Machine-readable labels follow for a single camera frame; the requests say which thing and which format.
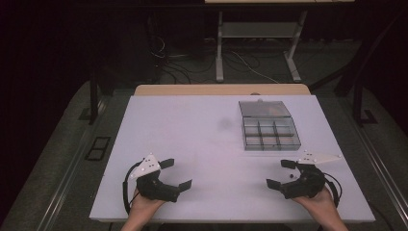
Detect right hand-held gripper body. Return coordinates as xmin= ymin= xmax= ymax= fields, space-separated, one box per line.
xmin=280 ymin=150 xmax=343 ymax=200

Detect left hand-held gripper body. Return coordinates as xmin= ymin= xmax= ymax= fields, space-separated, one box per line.
xmin=129 ymin=153 xmax=181 ymax=203

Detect person's left hand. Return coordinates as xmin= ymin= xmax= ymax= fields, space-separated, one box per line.
xmin=129 ymin=188 xmax=166 ymax=223

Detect person's right hand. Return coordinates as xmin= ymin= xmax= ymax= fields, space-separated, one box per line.
xmin=291 ymin=187 xmax=337 ymax=223

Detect clear plastic compartment box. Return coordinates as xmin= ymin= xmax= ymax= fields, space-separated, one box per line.
xmin=238 ymin=99 xmax=302 ymax=152

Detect black stand leg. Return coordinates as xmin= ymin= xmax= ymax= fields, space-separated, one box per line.
xmin=88 ymin=65 xmax=112 ymax=126
xmin=351 ymin=73 xmax=379 ymax=127

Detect grey metal stand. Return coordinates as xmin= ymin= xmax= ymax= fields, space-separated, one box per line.
xmin=215 ymin=9 xmax=308 ymax=84

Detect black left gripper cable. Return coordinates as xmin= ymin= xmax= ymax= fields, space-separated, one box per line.
xmin=122 ymin=161 xmax=142 ymax=216

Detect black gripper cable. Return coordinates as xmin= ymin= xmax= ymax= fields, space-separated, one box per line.
xmin=322 ymin=172 xmax=344 ymax=209
xmin=122 ymin=161 xmax=142 ymax=216

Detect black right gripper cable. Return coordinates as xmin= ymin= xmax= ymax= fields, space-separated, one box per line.
xmin=322 ymin=172 xmax=344 ymax=209

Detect black floor socket frame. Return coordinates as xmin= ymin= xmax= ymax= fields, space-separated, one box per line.
xmin=84 ymin=136 xmax=112 ymax=162

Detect black floor cables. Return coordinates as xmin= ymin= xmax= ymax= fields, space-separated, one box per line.
xmin=147 ymin=35 xmax=217 ymax=85

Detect white floor cable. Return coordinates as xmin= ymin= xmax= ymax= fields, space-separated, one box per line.
xmin=229 ymin=49 xmax=279 ymax=85

